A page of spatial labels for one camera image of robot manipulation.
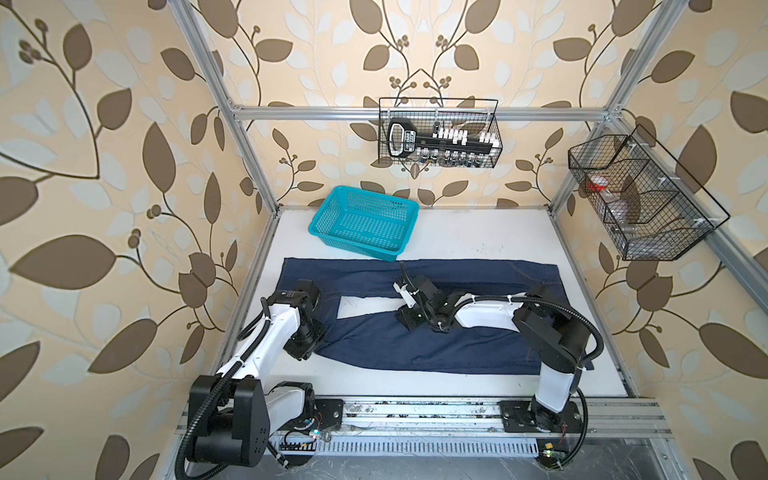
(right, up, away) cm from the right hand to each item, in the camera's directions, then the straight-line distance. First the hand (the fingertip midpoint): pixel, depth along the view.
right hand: (401, 315), depth 91 cm
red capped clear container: (+54, +39, -11) cm, 67 cm away
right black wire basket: (+61, +31, -18) cm, 71 cm away
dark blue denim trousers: (-4, -8, -3) cm, 9 cm away
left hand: (-23, -5, -10) cm, 26 cm away
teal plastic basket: (-11, +29, +25) cm, 40 cm away
